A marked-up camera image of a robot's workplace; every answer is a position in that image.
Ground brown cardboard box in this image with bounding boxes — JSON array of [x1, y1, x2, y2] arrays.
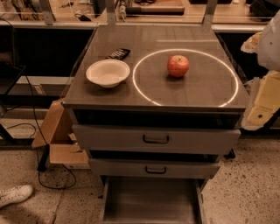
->
[[31, 99, 89, 172]]

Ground wooden workbench in background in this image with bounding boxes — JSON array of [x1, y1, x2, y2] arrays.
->
[[0, 0, 279, 32]]

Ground grey bottom drawer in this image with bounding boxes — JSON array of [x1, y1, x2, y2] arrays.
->
[[100, 177, 206, 224]]

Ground grey drawer cabinet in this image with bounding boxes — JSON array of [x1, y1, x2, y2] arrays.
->
[[62, 24, 250, 187]]

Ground black floor cable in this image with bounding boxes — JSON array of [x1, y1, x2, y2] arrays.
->
[[0, 17, 78, 191]]

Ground white sneaker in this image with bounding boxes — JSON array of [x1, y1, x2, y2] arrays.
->
[[0, 185, 33, 208]]

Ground grey top drawer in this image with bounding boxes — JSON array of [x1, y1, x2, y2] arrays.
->
[[73, 124, 241, 155]]

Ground grey drawer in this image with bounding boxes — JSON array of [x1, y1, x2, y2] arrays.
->
[[100, 177, 206, 224], [73, 124, 241, 155], [88, 158, 220, 179]]

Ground white bowl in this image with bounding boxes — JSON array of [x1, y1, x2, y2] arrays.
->
[[86, 59, 130, 88]]

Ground red apple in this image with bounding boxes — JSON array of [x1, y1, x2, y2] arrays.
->
[[167, 55, 190, 78]]

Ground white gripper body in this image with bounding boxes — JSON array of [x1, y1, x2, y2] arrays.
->
[[241, 71, 280, 130]]

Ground grey middle drawer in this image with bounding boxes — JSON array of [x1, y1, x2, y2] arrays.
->
[[88, 158, 220, 179]]

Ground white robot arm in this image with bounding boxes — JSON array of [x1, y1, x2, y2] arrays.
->
[[241, 10, 280, 130]]

